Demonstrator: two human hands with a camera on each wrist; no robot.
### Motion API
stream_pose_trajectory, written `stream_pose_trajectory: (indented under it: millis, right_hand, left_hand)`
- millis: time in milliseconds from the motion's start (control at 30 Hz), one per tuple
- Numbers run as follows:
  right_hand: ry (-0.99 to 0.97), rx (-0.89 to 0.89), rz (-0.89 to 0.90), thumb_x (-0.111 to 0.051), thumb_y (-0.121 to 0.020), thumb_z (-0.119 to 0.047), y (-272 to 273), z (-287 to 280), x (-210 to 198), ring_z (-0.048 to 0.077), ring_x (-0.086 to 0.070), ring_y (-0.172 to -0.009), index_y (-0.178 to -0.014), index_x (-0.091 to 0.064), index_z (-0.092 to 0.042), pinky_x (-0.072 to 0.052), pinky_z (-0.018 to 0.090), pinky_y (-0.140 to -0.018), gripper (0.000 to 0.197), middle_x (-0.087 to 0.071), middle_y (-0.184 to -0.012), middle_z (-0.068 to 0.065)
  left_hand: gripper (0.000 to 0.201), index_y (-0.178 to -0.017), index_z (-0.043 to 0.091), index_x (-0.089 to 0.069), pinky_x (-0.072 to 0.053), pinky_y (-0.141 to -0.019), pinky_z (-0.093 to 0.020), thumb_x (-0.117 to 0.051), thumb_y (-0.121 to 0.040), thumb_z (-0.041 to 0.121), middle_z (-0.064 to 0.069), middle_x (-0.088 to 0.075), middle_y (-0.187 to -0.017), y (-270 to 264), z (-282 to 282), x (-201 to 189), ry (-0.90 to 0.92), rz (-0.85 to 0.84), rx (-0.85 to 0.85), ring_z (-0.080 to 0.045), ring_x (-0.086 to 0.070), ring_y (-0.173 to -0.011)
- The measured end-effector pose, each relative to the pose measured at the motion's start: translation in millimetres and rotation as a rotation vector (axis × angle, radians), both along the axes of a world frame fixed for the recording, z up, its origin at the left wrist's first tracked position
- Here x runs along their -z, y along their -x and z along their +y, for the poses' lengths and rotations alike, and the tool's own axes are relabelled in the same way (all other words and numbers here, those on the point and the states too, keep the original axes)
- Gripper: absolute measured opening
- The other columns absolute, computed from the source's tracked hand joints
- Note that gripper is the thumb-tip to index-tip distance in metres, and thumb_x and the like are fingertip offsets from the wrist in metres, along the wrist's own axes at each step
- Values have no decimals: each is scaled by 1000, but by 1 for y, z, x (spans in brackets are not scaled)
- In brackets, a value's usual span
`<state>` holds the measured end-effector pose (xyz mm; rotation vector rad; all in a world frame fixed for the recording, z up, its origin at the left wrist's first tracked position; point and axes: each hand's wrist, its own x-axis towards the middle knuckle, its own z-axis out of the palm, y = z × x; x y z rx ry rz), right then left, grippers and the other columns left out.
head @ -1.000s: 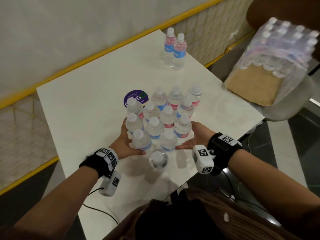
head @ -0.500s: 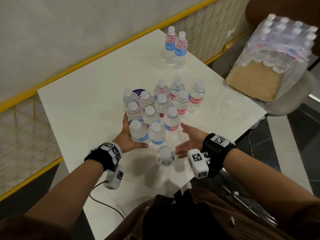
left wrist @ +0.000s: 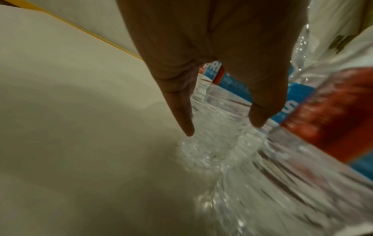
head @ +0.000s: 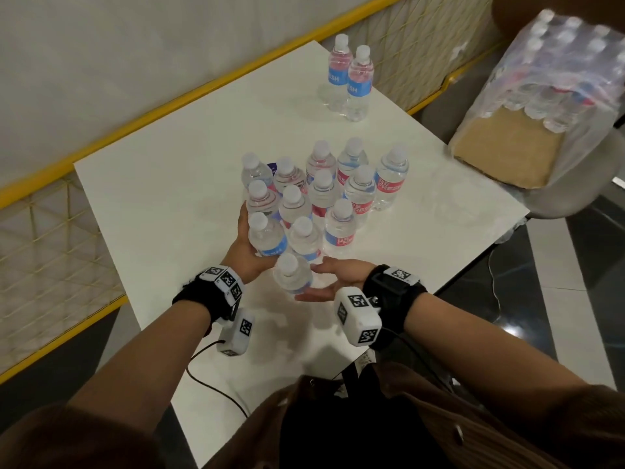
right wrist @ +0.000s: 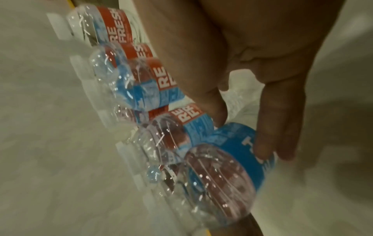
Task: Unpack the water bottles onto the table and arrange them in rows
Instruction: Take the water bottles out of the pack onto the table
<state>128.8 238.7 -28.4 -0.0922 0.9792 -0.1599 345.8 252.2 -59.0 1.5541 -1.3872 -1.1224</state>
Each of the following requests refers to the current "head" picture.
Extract person's left hand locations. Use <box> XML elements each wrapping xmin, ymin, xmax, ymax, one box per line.
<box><xmin>221</xmin><ymin>202</ymin><xmax>279</xmax><ymax>285</ymax></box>

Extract person's right hand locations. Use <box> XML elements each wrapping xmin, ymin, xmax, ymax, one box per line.
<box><xmin>294</xmin><ymin>257</ymin><xmax>377</xmax><ymax>304</ymax></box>

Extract cluster of water bottles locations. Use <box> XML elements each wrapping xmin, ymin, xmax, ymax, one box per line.
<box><xmin>240</xmin><ymin>137</ymin><xmax>410</xmax><ymax>269</ymax></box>

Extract brown cardboard box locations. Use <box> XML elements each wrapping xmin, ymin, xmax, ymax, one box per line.
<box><xmin>451</xmin><ymin>107</ymin><xmax>567</xmax><ymax>190</ymax></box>

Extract group of clear water bottles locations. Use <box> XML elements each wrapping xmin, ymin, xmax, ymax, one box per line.
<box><xmin>480</xmin><ymin>9</ymin><xmax>625</xmax><ymax>135</ymax></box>

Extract person's left forearm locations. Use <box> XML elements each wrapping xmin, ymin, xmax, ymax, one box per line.
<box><xmin>68</xmin><ymin>300</ymin><xmax>212</xmax><ymax>435</ymax></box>

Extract person's right forearm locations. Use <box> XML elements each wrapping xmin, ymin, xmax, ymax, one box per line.
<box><xmin>404</xmin><ymin>292</ymin><xmax>587</xmax><ymax>425</ymax></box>

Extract white table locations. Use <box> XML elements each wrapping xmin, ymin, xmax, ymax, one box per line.
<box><xmin>73</xmin><ymin>40</ymin><xmax>531</xmax><ymax>469</ymax></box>

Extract black garment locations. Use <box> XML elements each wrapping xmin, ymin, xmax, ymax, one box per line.
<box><xmin>278</xmin><ymin>363</ymin><xmax>440</xmax><ymax>469</ymax></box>

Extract brown sweater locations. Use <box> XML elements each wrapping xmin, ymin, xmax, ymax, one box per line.
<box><xmin>0</xmin><ymin>361</ymin><xmax>625</xmax><ymax>469</ymax></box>

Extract brown chair backrest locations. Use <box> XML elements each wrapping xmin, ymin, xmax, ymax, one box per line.
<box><xmin>490</xmin><ymin>0</ymin><xmax>625</xmax><ymax>40</ymax></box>

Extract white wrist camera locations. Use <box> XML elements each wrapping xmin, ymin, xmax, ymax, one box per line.
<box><xmin>334</xmin><ymin>286</ymin><xmax>383</xmax><ymax>347</ymax></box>
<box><xmin>216</xmin><ymin>309</ymin><xmax>256</xmax><ymax>357</ymax></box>

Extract black cable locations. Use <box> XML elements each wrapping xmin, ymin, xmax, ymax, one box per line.
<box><xmin>186</xmin><ymin>339</ymin><xmax>251</xmax><ymax>418</ymax></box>

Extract yellow wire mesh fence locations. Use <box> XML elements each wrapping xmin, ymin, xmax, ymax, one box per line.
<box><xmin>0</xmin><ymin>0</ymin><xmax>504</xmax><ymax>386</ymax></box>

